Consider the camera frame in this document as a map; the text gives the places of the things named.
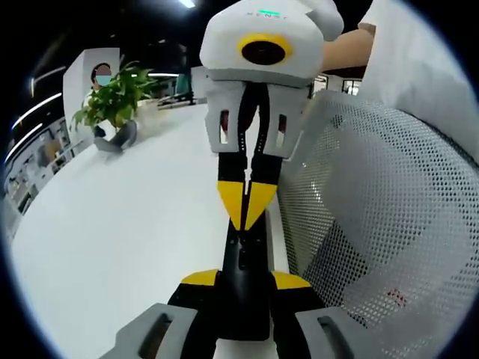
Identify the green leafy plant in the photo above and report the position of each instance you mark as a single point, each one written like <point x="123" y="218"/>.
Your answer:
<point x="112" y="101"/>

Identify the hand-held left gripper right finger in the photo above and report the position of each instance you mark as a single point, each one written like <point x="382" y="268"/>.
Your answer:
<point x="299" y="318"/>

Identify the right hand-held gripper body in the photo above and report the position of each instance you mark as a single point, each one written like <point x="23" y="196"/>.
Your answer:
<point x="224" y="48"/>

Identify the white mesh laundry basket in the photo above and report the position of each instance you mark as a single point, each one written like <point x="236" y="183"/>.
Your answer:
<point x="393" y="224"/>

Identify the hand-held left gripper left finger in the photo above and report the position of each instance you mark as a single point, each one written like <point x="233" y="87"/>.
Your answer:
<point x="176" y="299"/>

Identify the black curved headset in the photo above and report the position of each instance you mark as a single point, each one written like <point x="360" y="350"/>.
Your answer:
<point x="123" y="136"/>

